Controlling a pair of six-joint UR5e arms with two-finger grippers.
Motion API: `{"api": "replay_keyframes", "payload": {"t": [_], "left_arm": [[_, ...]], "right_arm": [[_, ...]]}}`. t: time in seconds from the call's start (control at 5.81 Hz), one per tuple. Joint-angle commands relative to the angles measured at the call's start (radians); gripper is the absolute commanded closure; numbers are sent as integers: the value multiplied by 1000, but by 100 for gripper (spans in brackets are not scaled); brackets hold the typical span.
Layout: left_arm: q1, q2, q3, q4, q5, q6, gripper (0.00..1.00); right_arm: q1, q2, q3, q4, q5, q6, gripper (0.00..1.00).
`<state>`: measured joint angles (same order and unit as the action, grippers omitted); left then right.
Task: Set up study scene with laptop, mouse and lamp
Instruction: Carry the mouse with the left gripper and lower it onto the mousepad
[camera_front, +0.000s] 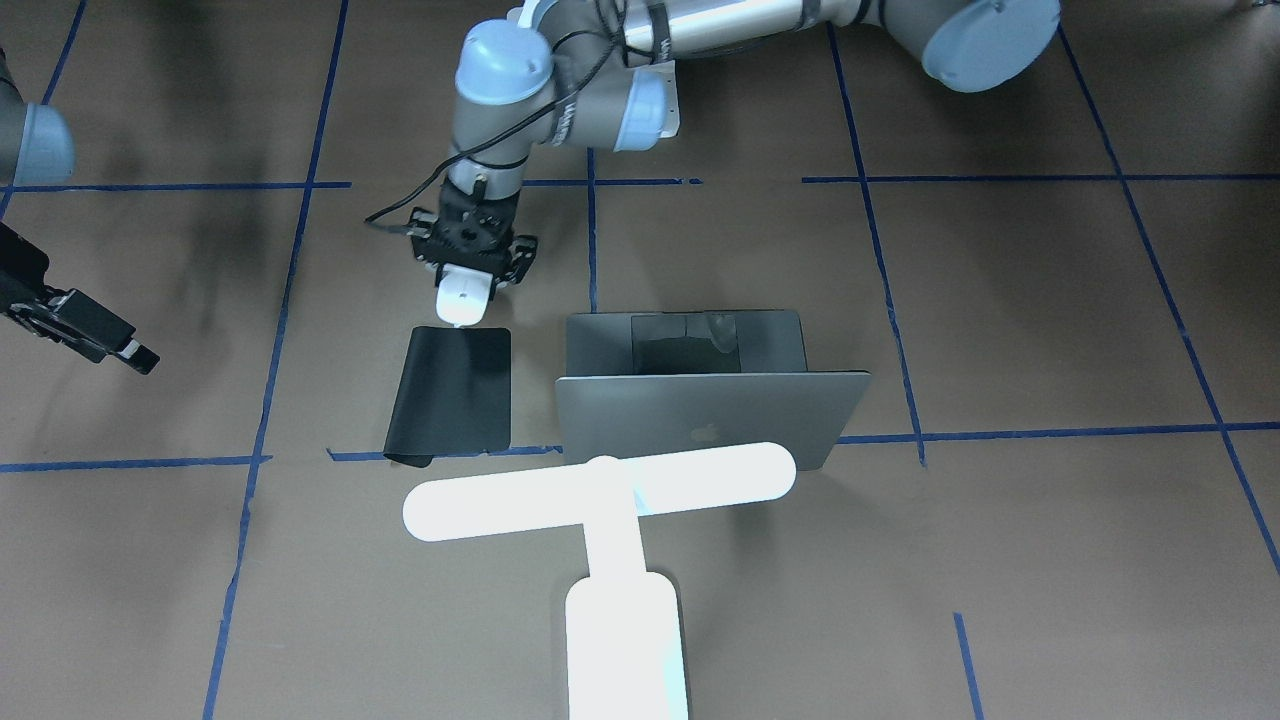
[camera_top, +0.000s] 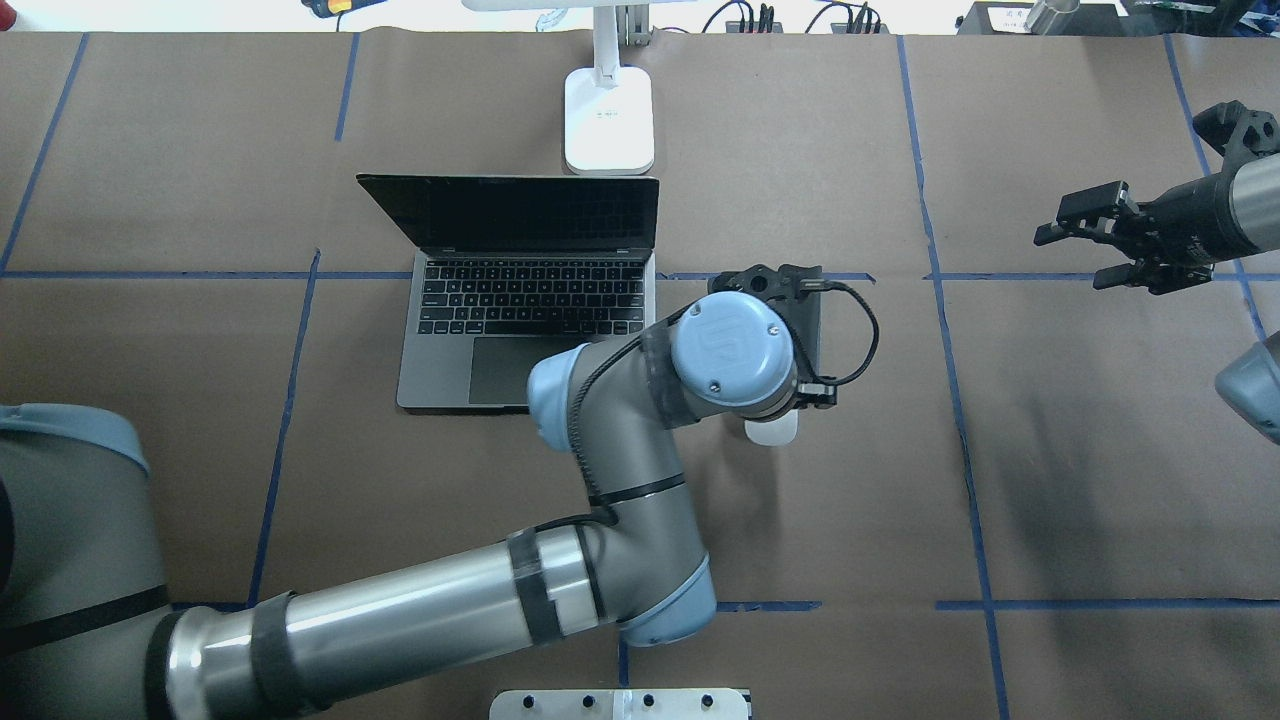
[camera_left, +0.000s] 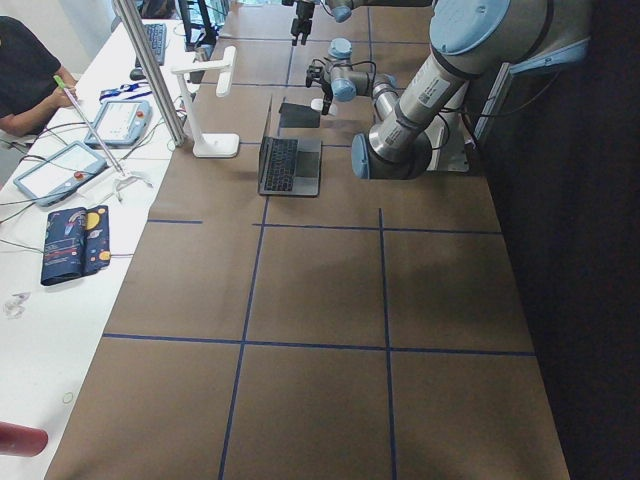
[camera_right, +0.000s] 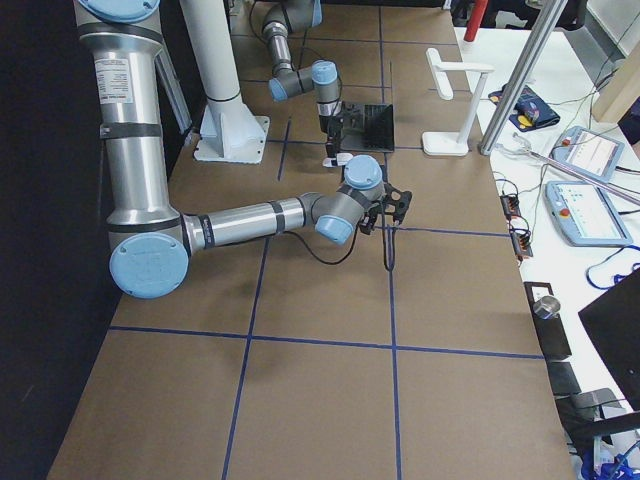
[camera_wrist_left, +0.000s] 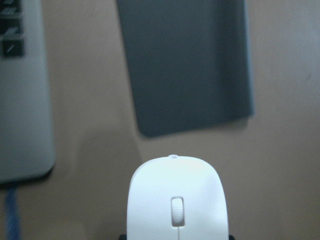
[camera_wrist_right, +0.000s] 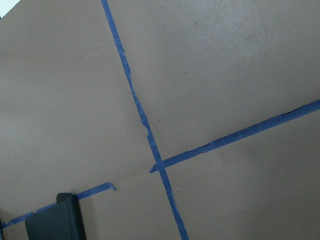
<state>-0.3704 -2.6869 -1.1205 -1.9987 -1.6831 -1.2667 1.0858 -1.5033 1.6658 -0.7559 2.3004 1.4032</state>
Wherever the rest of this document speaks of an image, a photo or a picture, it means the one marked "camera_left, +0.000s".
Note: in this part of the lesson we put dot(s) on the red cylinder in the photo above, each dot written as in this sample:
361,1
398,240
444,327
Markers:
22,441

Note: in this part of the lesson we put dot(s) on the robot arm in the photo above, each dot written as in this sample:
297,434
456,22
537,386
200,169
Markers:
340,10
466,39

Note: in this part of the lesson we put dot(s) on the near teach pendant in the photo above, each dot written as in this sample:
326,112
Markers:
61,174

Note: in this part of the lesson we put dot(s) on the aluminium frame post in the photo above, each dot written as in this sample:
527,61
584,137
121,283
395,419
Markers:
133,25

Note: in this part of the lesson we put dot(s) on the white computer mouse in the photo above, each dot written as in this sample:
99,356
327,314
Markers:
316,104

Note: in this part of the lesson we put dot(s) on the far teach pendant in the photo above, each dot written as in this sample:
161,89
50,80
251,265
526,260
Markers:
121,123

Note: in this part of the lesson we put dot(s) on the seated person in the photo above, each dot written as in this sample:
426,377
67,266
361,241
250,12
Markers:
29,94

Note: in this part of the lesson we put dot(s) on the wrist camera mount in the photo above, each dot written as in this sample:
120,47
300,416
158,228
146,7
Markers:
316,73

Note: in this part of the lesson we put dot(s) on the navy space pattern pouch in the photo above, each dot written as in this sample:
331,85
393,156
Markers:
77,244

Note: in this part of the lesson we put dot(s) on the teach pendant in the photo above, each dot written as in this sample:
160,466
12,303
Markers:
121,123
61,174

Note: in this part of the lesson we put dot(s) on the black keyboard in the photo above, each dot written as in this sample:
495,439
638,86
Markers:
156,35

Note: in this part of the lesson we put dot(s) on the thin metal rod stand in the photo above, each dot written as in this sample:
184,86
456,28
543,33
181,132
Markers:
124,177

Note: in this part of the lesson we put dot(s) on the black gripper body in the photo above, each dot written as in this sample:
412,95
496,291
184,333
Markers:
301,11
327,92

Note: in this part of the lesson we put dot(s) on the black mouse pad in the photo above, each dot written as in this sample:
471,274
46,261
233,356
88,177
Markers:
298,116

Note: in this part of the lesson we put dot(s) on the grey laptop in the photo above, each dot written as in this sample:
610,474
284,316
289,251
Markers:
288,167

